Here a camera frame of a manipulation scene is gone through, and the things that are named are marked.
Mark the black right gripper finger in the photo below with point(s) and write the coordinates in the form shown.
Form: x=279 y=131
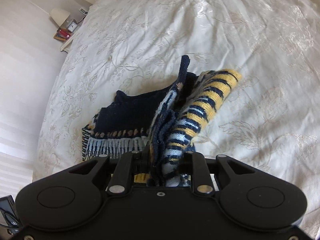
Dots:
x=146 y=159

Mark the navy yellow patterned knit sweater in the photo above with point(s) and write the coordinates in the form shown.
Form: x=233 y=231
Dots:
x=163 y=122

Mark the cream embroidered bedspread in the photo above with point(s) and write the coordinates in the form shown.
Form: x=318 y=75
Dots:
x=270 y=121

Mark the cream nightstand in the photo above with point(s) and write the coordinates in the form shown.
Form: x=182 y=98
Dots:
x=66 y=45

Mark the small white alarm clock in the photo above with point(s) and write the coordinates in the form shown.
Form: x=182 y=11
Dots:
x=72 y=26

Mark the red item on nightstand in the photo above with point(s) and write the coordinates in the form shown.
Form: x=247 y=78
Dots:
x=64 y=33

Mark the cream bedside lamp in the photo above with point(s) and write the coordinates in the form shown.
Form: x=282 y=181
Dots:
x=59 y=15

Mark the white wall socket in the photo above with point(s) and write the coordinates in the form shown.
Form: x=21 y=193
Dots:
x=83 y=11

